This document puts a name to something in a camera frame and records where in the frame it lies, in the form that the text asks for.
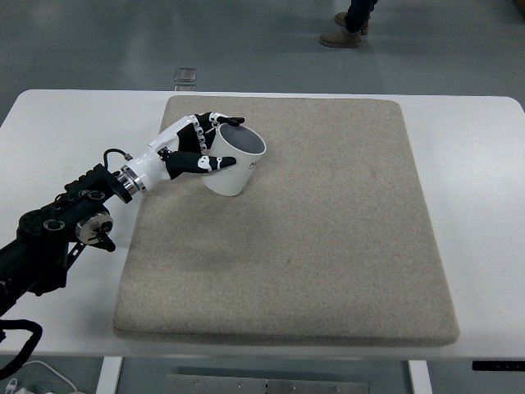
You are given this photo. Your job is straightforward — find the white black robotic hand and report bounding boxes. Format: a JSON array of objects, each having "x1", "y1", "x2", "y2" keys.
[{"x1": 118, "y1": 112, "x2": 245, "y2": 194}]

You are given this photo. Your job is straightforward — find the white ribbed cup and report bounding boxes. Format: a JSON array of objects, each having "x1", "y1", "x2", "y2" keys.
[{"x1": 202, "y1": 124, "x2": 267, "y2": 196}]

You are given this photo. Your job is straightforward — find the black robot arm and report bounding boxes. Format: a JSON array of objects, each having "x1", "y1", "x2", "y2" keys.
[{"x1": 1, "y1": 149, "x2": 132, "y2": 314}]

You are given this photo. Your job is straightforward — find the clear plastic floor box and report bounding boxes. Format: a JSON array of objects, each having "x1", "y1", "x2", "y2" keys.
[{"x1": 173, "y1": 67, "x2": 197, "y2": 91}]

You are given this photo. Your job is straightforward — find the beige felt mat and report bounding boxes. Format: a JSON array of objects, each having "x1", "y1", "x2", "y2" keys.
[{"x1": 114, "y1": 96, "x2": 459, "y2": 346}]

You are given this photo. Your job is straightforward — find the left brown boot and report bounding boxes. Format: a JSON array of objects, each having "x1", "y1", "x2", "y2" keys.
[{"x1": 319, "y1": 30, "x2": 362, "y2": 48}]

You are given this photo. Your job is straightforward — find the brown boot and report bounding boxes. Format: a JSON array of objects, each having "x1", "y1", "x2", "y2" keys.
[
  {"x1": 319, "y1": 30, "x2": 362, "y2": 48},
  {"x1": 334, "y1": 12, "x2": 370, "y2": 35}
]

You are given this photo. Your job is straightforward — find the right brown boot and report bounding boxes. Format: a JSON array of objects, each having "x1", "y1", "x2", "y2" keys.
[{"x1": 334, "y1": 12, "x2": 370, "y2": 35}]

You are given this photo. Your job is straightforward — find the person's dark trouser legs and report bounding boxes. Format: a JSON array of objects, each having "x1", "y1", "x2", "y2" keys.
[{"x1": 347, "y1": 0, "x2": 378, "y2": 16}]

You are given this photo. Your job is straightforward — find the white left table leg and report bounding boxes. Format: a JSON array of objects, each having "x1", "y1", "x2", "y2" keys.
[{"x1": 95, "y1": 356, "x2": 123, "y2": 394}]

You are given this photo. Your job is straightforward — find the white table leg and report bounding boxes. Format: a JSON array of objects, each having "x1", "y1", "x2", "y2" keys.
[
  {"x1": 95, "y1": 356, "x2": 123, "y2": 394},
  {"x1": 408, "y1": 360, "x2": 433, "y2": 394}
]

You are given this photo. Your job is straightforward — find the white right table leg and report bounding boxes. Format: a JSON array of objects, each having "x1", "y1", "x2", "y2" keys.
[{"x1": 408, "y1": 360, "x2": 433, "y2": 394}]

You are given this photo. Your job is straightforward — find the black table control panel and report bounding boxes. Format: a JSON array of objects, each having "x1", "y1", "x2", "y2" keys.
[{"x1": 472, "y1": 360, "x2": 525, "y2": 372}]

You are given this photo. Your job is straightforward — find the black sleeved cable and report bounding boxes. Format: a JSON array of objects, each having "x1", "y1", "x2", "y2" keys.
[{"x1": 0, "y1": 318, "x2": 44, "y2": 378}]

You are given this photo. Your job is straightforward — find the white cable on floor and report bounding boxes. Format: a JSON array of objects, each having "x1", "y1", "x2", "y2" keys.
[{"x1": 0, "y1": 360, "x2": 79, "y2": 394}]

